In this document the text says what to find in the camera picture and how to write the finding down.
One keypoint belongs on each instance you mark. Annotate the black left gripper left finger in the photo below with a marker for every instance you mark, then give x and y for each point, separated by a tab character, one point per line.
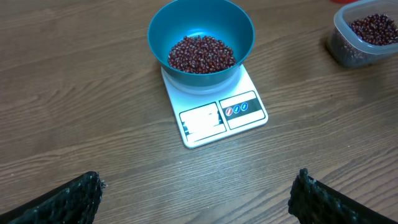
76	201

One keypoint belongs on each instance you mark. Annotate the white digital kitchen scale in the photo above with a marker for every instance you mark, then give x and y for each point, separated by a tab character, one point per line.
209	113

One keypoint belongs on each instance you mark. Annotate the blue plastic bowl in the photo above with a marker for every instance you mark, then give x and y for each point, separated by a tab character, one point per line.
220	19

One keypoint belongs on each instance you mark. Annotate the red adzuki beans in bowl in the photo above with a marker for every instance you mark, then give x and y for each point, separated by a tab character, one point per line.
201	55

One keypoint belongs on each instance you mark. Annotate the red adzuki beans in container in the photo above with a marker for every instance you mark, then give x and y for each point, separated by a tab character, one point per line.
376	29

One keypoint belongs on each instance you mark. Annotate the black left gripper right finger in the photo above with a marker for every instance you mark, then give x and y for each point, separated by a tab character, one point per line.
313	202

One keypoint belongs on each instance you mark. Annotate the orange scoop with blue handle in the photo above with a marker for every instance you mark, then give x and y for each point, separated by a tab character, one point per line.
343	1

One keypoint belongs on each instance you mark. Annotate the clear plastic food container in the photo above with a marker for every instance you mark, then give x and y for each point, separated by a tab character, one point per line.
346	47

